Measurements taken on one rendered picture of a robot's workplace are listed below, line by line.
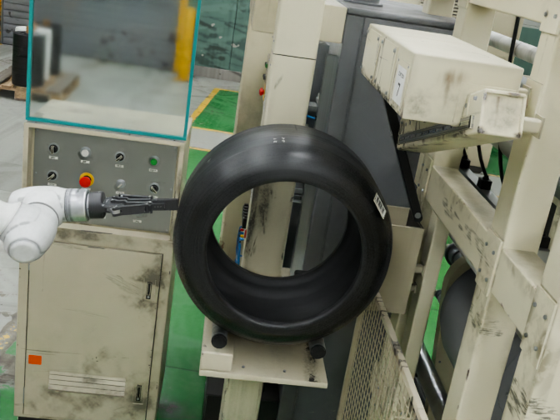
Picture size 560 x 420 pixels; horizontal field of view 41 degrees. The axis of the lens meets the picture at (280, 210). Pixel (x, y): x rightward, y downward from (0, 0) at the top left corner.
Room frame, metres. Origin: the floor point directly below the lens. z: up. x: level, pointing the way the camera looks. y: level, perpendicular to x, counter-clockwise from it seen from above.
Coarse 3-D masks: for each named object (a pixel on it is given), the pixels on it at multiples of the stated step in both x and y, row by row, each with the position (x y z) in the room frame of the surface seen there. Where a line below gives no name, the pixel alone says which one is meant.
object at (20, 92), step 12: (24, 36) 7.86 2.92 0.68; (12, 48) 7.94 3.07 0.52; (24, 48) 7.86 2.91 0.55; (12, 60) 7.93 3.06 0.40; (24, 60) 7.86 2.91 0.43; (0, 72) 8.39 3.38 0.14; (12, 72) 7.92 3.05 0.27; (24, 72) 7.86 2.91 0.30; (0, 84) 7.91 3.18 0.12; (12, 84) 7.91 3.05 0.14; (24, 84) 7.86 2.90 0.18; (24, 96) 7.83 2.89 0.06
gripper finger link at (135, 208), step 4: (132, 204) 1.88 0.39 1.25; (136, 204) 1.88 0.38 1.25; (140, 204) 1.88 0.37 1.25; (144, 204) 1.88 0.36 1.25; (148, 204) 1.88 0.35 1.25; (112, 208) 1.85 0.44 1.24; (116, 208) 1.85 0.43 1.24; (120, 208) 1.86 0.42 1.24; (124, 208) 1.86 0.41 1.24; (128, 208) 1.86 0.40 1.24; (132, 208) 1.87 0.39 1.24; (136, 208) 1.87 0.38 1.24; (140, 208) 1.87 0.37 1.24; (120, 212) 1.86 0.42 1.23; (124, 212) 1.86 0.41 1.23; (128, 212) 1.86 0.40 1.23; (132, 212) 1.87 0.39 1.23; (136, 212) 1.87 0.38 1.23; (140, 212) 1.87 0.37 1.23; (144, 212) 1.88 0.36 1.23; (112, 216) 1.85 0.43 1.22; (116, 216) 1.85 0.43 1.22
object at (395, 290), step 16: (400, 208) 2.38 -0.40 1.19; (400, 224) 2.38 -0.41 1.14; (416, 224) 2.27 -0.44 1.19; (400, 240) 2.19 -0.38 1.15; (416, 240) 2.19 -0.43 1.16; (400, 256) 2.19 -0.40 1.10; (416, 256) 2.20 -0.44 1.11; (400, 272) 2.19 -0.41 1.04; (384, 288) 2.19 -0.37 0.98; (400, 288) 2.19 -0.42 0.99; (384, 304) 2.19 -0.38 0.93; (400, 304) 2.19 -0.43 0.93
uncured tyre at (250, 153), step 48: (240, 144) 1.91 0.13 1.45; (288, 144) 1.87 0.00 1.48; (336, 144) 1.99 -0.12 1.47; (192, 192) 1.84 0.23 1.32; (240, 192) 1.81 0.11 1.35; (336, 192) 1.84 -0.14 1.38; (192, 240) 1.81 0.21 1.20; (384, 240) 1.87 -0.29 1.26; (192, 288) 1.82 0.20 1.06; (240, 288) 2.10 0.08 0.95; (288, 288) 2.12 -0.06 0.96; (336, 288) 2.09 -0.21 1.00; (240, 336) 1.85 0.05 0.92; (288, 336) 1.84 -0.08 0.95
